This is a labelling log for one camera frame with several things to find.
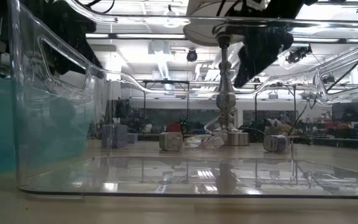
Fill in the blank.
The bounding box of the thin black cable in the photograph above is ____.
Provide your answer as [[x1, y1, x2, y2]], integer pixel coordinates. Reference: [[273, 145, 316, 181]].
[[290, 60, 358, 134]]

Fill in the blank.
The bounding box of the green wall charger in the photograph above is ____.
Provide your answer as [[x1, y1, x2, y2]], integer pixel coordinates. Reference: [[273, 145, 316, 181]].
[[158, 132, 184, 152]]

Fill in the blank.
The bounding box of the black monitor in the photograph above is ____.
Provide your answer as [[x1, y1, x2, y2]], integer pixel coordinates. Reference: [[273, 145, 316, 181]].
[[331, 101, 358, 123]]

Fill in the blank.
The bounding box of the black frame stand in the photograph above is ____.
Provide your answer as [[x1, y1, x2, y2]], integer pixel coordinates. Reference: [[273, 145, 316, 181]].
[[254, 83, 295, 121], [141, 80, 192, 121]]

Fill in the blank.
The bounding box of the clear plastic bin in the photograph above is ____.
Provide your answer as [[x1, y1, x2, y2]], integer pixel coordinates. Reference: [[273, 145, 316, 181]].
[[7, 0, 358, 200]]

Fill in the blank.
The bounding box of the purple wall charger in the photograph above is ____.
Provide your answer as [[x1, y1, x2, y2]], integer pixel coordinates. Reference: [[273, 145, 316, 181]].
[[263, 134, 289, 153]]

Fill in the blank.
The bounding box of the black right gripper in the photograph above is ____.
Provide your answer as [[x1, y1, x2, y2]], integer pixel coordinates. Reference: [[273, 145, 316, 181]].
[[216, 0, 310, 90]]

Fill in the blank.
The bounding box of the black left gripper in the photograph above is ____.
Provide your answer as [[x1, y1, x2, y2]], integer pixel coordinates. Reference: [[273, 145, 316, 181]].
[[39, 18, 104, 79]]

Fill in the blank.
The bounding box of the silver table lamp white shade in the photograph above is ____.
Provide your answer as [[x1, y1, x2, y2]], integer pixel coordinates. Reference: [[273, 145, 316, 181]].
[[182, 0, 270, 147]]

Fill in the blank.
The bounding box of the black ceiling spotlight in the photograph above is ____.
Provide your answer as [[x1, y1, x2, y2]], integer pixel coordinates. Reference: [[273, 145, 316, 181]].
[[286, 46, 312, 65]]

